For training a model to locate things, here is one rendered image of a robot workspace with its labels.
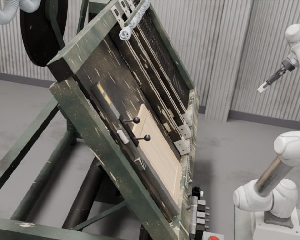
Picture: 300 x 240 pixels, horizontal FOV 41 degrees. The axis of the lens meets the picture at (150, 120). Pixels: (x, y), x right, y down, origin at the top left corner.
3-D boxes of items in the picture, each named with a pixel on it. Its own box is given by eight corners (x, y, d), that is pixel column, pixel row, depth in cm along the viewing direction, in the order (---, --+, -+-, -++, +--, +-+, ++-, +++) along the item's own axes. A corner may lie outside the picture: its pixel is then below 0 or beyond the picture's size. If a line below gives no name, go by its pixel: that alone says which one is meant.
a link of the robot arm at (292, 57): (294, 50, 217) (285, 57, 219) (305, 62, 217) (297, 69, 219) (293, 48, 226) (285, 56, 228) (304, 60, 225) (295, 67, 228)
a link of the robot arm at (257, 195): (266, 215, 250) (233, 216, 246) (260, 192, 259) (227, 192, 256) (328, 152, 188) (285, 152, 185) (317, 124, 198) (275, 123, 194)
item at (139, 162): (140, 171, 227) (145, 169, 226) (134, 162, 224) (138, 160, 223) (141, 167, 230) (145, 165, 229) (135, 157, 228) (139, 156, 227)
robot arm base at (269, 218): (288, 205, 268) (291, 199, 265) (293, 229, 249) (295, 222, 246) (261, 200, 270) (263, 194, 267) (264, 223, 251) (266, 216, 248)
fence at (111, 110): (173, 216, 245) (179, 215, 244) (90, 88, 211) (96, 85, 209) (174, 211, 249) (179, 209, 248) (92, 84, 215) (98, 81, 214)
